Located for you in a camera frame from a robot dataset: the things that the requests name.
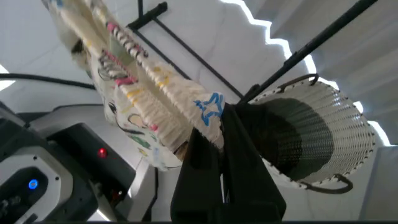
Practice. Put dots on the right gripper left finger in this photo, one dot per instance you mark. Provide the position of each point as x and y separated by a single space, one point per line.
196 180

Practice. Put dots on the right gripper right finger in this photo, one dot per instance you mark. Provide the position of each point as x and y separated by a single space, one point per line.
248 186

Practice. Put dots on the cream printed garment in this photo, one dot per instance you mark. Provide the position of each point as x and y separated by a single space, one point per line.
161 93

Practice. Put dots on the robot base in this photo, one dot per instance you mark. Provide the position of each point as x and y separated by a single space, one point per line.
77 149

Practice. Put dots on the white laundry basket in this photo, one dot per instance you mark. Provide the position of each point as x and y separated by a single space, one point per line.
348 133

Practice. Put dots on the black clothes rack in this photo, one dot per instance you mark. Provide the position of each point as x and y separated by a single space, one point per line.
311 46

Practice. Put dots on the white curtain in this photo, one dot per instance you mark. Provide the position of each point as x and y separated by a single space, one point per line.
357 46

